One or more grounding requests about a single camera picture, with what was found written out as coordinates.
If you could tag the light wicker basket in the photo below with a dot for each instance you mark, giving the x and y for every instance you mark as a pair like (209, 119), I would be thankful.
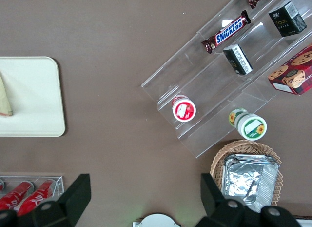
(217, 161)

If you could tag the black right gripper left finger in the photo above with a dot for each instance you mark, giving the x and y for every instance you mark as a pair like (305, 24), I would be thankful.
(70, 200)

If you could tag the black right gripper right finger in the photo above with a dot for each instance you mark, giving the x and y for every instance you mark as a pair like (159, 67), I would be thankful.
(219, 212)

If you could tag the red cola bottle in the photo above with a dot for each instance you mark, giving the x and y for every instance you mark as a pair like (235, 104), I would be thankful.
(14, 195)
(1, 184)
(36, 197)

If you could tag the red lid yogurt cup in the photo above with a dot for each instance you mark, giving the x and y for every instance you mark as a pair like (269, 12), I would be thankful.
(184, 109)

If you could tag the clear acrylic stepped display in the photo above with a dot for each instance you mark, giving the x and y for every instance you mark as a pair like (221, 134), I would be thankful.
(209, 90)

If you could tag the clear acrylic bottle rack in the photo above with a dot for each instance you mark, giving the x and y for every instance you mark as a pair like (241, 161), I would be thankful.
(59, 185)

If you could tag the white rectangular snack tray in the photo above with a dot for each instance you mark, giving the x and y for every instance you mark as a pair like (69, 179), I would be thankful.
(306, 223)

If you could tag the small black box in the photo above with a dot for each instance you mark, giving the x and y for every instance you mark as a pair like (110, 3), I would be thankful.
(287, 18)
(237, 59)

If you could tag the aluminium foil container stack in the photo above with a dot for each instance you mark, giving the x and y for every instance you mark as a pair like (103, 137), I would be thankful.
(246, 180)

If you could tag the triangular sandwich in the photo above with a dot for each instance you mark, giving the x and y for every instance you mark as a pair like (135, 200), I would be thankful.
(5, 100)

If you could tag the green lid yogurt cup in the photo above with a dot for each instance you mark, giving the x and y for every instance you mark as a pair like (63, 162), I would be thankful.
(251, 127)

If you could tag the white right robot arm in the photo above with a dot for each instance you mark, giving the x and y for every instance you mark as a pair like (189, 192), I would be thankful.
(157, 220)

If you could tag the red cookie box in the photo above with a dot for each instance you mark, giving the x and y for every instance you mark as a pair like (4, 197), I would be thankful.
(296, 73)

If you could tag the beige plastic tray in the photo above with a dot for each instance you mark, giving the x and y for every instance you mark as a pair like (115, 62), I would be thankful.
(36, 95)

